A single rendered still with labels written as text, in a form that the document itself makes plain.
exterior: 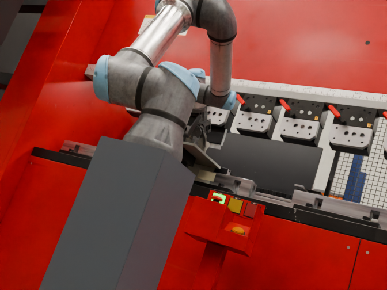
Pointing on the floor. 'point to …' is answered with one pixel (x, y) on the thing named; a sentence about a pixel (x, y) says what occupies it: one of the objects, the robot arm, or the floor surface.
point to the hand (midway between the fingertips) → (195, 155)
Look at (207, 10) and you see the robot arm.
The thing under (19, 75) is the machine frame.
